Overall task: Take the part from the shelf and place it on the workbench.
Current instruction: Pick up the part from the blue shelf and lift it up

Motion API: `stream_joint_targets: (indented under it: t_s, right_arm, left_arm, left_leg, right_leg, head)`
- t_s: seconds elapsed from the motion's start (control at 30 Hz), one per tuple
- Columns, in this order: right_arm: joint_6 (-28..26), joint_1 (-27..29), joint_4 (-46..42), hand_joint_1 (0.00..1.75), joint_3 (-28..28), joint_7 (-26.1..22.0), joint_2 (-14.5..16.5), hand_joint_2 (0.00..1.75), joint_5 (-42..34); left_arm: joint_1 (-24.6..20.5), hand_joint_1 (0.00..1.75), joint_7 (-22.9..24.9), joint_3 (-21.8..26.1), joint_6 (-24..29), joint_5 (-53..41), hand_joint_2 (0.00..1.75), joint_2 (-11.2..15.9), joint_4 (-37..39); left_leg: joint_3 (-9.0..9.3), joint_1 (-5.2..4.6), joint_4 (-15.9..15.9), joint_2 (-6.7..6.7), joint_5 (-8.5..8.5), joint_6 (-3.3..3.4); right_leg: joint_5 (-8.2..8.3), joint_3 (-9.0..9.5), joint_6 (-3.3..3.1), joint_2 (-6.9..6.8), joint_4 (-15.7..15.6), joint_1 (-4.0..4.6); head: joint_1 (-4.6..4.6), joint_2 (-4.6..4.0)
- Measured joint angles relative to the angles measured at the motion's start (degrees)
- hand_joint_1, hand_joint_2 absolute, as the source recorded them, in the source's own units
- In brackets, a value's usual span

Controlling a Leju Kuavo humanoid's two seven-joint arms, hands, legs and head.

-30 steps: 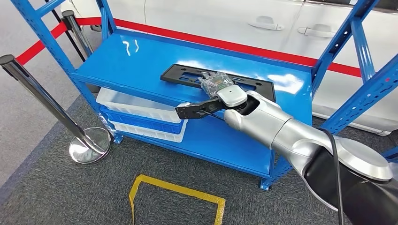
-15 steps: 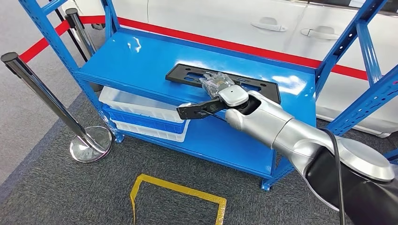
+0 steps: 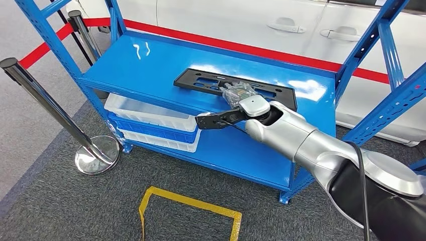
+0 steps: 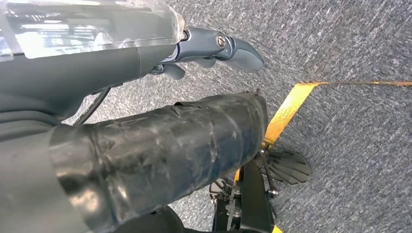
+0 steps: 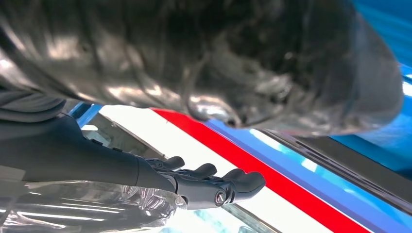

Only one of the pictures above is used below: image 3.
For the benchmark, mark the black plastic plate holder part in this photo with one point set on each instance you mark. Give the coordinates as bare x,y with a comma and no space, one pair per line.
286,96

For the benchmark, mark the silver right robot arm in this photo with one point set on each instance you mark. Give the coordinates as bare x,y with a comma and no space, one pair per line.
286,133

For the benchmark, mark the blue metal shelf rack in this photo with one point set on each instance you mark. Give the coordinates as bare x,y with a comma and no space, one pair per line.
417,165
139,73

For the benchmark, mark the red barrier belt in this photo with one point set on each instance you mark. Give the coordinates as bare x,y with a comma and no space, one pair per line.
43,50
233,45

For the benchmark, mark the yellow floor tape square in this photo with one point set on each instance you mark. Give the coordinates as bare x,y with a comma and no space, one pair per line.
193,200

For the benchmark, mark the white car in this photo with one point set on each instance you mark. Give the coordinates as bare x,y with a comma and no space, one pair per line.
216,16

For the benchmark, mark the thin black rod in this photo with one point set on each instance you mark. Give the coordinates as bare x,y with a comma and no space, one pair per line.
63,20

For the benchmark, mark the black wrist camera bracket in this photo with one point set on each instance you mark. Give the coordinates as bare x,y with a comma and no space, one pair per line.
209,120

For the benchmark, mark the chrome stanchion post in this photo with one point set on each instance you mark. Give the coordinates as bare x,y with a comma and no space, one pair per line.
83,33
50,106

